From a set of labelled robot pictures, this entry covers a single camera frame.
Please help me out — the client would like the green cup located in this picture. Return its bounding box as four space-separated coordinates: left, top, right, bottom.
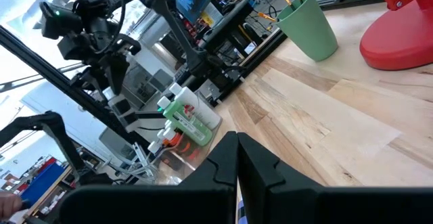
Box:
275 0 339 62

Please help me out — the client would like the clear plastic tray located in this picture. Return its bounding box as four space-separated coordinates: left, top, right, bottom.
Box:
133 114 224 186

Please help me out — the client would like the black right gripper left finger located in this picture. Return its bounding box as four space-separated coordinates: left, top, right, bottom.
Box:
59 131 240 224

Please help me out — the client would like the large white paint bottle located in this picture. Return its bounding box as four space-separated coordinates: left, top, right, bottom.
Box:
168 81 222 131

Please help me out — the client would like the purple paint bottle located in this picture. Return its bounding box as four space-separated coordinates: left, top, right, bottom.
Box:
237 198 249 224

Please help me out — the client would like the large green paint bottle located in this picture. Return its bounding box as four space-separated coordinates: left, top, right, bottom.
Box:
156 95 214 148

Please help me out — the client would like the orange paint bottle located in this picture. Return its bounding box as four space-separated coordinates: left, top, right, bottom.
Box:
161 127 185 149

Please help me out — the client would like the black upright frame post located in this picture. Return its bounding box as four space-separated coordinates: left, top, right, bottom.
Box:
0 26 152 147

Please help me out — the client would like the small orange-tipped paintbrush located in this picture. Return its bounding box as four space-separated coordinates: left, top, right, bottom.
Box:
256 12 279 24

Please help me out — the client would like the person's hand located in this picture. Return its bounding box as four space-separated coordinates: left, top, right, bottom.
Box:
0 191 24 221

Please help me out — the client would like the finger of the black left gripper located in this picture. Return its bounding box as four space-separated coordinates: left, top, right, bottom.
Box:
101 56 131 96
69 68 102 91

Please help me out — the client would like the red desk lamp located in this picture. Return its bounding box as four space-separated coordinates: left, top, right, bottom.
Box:
359 0 433 71

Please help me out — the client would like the white metal bracket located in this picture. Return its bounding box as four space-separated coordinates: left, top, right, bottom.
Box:
131 141 154 177

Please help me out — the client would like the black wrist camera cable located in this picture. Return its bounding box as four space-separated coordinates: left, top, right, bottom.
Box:
101 0 143 54

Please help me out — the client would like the pale grey paint bottle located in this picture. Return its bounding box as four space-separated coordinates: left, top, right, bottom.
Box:
102 86 145 133

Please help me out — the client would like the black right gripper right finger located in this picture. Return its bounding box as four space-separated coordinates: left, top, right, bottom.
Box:
238 132 433 224

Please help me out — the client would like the blue storage bin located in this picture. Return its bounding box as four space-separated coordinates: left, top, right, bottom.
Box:
18 161 67 206

